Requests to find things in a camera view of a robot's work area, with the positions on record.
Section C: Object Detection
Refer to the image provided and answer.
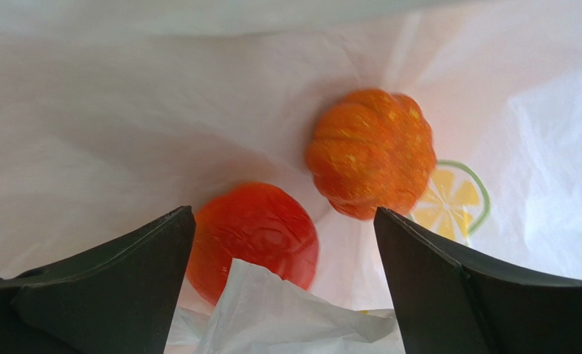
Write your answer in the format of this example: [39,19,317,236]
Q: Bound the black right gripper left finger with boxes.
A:
[0,206,195,353]

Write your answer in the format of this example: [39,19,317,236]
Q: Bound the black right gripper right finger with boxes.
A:
[373,208,582,353]

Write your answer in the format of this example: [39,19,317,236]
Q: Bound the orange fake bell pepper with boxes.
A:
[305,88,437,221]

